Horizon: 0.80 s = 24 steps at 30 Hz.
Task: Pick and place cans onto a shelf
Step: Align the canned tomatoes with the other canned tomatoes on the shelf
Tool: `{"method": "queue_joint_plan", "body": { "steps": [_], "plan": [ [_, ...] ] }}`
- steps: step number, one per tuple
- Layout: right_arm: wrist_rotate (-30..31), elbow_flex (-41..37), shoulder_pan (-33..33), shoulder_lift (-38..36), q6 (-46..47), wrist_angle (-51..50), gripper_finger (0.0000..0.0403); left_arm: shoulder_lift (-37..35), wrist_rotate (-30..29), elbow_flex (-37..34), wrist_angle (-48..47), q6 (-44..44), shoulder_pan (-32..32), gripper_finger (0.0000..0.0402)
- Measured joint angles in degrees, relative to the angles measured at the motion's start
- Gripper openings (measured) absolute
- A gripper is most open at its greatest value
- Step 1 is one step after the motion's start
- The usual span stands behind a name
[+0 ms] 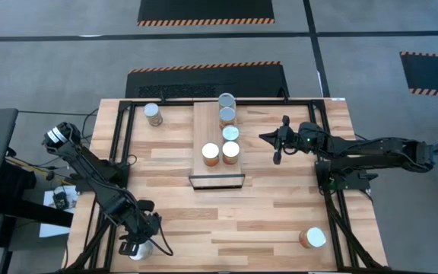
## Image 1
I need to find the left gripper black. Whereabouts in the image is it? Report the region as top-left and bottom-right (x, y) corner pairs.
(119, 211), (163, 256)

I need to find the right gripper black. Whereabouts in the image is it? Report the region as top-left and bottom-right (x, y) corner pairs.
(259, 115), (303, 165)

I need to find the tin can pale label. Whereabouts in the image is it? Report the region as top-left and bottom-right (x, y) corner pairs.
(127, 239), (155, 262)

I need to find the tin can grey-green label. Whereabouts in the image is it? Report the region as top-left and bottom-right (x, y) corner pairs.
(221, 124), (241, 145)

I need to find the orange green beans can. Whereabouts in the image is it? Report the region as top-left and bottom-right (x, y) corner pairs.
(201, 142), (221, 167)
(221, 140), (241, 167)

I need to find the peaches can blue label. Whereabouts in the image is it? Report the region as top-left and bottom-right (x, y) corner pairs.
(218, 106), (238, 129)

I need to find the tin can yellow red label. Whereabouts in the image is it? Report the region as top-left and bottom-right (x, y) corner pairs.
(217, 92), (237, 111)

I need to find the tin can orange label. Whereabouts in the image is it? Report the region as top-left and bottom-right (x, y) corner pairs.
(298, 227), (327, 250)

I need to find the black mat with hazard stripes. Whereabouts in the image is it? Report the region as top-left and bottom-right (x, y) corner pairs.
(137, 0), (276, 27)
(399, 51), (438, 98)
(125, 60), (290, 100)

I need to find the white paper sheet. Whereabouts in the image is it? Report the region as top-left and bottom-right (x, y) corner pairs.
(39, 185), (80, 239)

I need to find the small black device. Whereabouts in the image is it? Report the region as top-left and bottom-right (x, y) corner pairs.
(52, 191), (71, 210)

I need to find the black stand base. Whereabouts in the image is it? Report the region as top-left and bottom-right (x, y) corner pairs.
(0, 161), (75, 229)

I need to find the tin can tan label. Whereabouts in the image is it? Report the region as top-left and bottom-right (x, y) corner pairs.
(143, 102), (164, 128)

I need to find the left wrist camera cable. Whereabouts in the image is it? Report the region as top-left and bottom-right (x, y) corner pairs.
(152, 224), (175, 256)

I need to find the black aluminium table frame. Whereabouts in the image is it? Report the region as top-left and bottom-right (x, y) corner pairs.
(63, 97), (389, 274)

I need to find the wooden shelf with black frame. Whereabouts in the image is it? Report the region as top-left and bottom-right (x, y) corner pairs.
(187, 100), (246, 191)

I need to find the yellow cable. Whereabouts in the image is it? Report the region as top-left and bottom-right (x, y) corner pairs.
(5, 158), (74, 186)

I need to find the black floor cable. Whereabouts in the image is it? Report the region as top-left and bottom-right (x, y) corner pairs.
(17, 108), (99, 161)

